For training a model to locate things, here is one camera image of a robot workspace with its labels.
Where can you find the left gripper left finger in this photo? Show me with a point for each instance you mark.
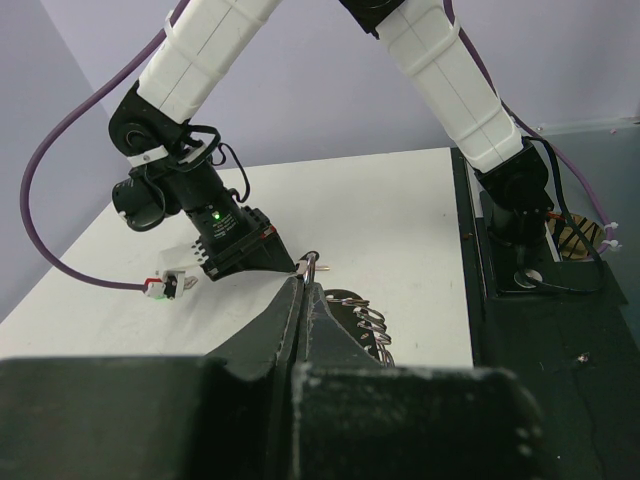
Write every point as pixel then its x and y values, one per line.
pixel 223 415

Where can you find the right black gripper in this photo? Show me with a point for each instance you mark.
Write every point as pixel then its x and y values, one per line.
pixel 239 239

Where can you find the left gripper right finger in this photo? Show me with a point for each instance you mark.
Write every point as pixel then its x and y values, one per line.
pixel 355 419

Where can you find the dark blue tagged key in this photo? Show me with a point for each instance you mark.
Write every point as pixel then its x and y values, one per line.
pixel 310 258

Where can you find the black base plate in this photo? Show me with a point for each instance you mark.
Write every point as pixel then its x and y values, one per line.
pixel 575 354

